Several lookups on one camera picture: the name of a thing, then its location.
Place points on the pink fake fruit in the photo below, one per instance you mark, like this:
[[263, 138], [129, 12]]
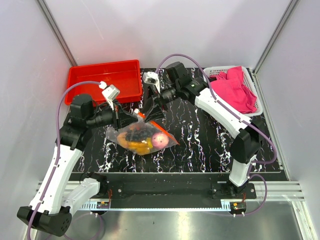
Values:
[[159, 140]]

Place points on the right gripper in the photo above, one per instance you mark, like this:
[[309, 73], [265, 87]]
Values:
[[155, 112]]

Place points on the yellow fake lemon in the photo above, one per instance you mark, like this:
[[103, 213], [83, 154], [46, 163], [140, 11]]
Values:
[[147, 143]]

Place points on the black fake grapes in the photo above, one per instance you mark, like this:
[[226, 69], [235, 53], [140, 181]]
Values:
[[138, 133]]

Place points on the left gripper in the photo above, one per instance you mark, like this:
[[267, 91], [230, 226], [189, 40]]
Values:
[[126, 118]]

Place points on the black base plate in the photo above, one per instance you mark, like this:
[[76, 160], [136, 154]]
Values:
[[175, 191]]

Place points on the black marble mat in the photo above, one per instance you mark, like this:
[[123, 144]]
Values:
[[203, 143]]

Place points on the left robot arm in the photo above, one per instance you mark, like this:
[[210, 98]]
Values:
[[51, 211]]

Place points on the pink cloth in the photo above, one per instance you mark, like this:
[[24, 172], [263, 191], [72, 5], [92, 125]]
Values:
[[230, 86]]

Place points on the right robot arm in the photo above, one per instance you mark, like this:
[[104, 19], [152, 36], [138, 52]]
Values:
[[247, 142]]

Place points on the orange fake fruit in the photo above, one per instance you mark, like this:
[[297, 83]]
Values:
[[135, 147]]

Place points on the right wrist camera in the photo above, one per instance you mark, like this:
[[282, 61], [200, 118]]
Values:
[[152, 78]]

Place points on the clear zip top bag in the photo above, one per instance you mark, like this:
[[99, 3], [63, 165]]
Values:
[[111, 133]]

